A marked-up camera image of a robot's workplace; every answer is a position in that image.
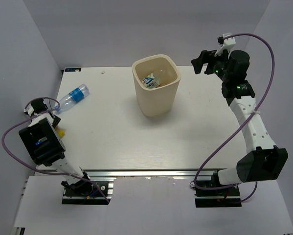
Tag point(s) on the clear bottle green white label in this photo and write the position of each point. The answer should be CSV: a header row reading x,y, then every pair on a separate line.
x,y
154,80

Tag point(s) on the clear bottle blue label left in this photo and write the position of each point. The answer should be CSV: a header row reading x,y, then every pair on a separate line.
x,y
72,98

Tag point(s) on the black logo sticker left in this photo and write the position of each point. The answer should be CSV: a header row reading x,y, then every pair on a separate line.
x,y
72,70

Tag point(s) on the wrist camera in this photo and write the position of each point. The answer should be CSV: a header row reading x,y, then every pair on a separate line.
x,y
29,110
227,42

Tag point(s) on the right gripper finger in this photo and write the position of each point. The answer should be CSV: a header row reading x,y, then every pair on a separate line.
x,y
204,58
210,68

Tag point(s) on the aluminium front rail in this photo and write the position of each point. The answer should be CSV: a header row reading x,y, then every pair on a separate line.
x,y
142,173

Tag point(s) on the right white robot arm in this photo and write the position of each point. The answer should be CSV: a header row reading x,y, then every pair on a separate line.
x,y
264,161

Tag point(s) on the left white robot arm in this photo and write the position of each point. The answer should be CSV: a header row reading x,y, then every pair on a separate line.
x,y
45,147

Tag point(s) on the cream plastic bin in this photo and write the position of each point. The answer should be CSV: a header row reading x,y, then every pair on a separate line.
x,y
156,101

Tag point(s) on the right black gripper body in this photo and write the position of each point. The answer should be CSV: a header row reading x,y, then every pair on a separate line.
x,y
219,69

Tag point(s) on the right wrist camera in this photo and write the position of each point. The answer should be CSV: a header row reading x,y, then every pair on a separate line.
x,y
227,42

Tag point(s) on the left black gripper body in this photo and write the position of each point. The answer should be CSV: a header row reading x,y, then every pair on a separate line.
x,y
56,120

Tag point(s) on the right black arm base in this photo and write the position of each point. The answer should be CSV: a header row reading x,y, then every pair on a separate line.
x,y
220,198

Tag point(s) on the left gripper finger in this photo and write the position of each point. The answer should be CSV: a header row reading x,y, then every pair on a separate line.
x,y
33,107
56,121

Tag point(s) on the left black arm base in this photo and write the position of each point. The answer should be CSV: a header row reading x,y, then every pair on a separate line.
x,y
92,196

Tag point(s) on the clear bottle yellow label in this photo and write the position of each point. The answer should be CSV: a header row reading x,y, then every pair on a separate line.
x,y
60,132

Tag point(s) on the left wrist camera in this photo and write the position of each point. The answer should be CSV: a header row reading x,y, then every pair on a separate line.
x,y
29,110

